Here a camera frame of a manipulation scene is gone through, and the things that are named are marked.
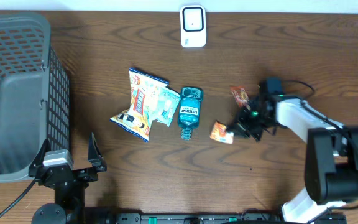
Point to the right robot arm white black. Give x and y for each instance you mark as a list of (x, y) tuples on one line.
[(331, 162)]

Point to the small orange packet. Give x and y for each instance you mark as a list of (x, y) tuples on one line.
[(219, 133)]

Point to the grey plastic basket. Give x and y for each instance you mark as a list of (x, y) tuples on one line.
[(34, 94)]

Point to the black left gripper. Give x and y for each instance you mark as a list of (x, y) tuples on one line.
[(85, 177)]

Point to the red brown candy bar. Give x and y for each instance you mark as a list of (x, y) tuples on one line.
[(240, 96)]

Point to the blue mouthwash bottle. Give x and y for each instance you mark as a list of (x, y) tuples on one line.
[(189, 110)]

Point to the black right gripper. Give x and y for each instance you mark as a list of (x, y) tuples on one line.
[(239, 129)]

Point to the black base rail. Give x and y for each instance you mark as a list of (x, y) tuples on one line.
[(253, 217)]

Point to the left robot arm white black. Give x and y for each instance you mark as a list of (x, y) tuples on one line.
[(68, 205)]

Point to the white barcode scanner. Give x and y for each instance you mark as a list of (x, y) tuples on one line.
[(193, 26)]

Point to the light blue snack packet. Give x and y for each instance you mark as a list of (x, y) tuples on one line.
[(167, 103)]

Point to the yellow snack chip bag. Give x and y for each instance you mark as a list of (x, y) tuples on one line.
[(145, 90)]

